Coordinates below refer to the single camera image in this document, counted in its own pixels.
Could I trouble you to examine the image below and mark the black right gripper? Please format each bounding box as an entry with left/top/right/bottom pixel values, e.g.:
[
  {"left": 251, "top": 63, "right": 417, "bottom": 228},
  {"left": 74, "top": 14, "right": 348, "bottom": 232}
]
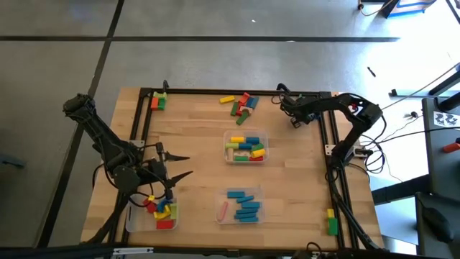
[{"left": 280, "top": 93, "right": 318, "bottom": 130}]

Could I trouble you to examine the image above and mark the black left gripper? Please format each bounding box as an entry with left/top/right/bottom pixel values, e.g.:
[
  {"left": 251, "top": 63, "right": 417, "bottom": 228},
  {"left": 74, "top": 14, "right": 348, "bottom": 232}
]
[{"left": 141, "top": 141, "right": 195, "bottom": 201}]

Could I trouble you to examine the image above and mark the yellow wooden arch block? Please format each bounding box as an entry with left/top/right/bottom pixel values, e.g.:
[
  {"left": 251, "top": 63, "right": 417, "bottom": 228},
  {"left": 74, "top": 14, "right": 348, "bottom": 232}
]
[{"left": 152, "top": 204, "right": 173, "bottom": 222}]

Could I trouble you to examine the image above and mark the pink rectangular wooden block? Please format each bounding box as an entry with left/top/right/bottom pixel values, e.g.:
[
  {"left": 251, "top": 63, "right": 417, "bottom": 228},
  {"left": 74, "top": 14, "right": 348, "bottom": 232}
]
[{"left": 218, "top": 200, "right": 230, "bottom": 222}]

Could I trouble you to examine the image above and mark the clear plastic bin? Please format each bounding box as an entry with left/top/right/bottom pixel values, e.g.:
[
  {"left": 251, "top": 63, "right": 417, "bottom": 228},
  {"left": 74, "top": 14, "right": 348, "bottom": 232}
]
[
  {"left": 223, "top": 129, "right": 270, "bottom": 165},
  {"left": 124, "top": 193, "right": 180, "bottom": 233},
  {"left": 214, "top": 185, "right": 266, "bottom": 225}
]

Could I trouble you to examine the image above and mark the blue and black box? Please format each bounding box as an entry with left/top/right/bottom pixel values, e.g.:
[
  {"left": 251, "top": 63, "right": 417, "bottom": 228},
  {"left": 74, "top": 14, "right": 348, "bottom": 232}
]
[{"left": 379, "top": 0, "right": 438, "bottom": 19}]

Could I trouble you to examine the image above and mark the printed paper sheet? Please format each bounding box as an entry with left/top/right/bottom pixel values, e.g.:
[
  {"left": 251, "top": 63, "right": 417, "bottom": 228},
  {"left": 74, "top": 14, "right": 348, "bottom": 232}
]
[{"left": 432, "top": 110, "right": 460, "bottom": 127}]

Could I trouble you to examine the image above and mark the dark desk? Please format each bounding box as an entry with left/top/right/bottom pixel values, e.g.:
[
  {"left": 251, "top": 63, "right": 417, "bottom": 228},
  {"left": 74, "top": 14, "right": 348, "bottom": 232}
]
[{"left": 415, "top": 96, "right": 460, "bottom": 259}]

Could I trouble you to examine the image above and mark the black computer mouse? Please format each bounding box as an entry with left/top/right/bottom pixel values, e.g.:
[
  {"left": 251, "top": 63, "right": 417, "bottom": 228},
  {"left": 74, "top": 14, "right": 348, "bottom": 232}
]
[{"left": 421, "top": 206, "right": 456, "bottom": 244}]

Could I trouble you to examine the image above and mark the black aluminium table frame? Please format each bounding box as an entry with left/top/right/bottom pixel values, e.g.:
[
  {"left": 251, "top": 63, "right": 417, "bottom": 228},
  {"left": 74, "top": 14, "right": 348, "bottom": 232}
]
[{"left": 107, "top": 87, "right": 362, "bottom": 253}]

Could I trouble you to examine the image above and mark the black cable bundle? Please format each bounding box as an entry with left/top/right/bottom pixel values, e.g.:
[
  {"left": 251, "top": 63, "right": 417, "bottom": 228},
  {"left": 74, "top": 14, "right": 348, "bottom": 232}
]
[
  {"left": 86, "top": 190, "right": 130, "bottom": 245},
  {"left": 325, "top": 165, "right": 384, "bottom": 251}
]

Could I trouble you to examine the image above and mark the black desk leg frame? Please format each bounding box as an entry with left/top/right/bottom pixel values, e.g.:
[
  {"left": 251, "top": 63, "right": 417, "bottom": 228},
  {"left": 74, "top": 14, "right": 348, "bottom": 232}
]
[{"left": 390, "top": 63, "right": 460, "bottom": 112}]

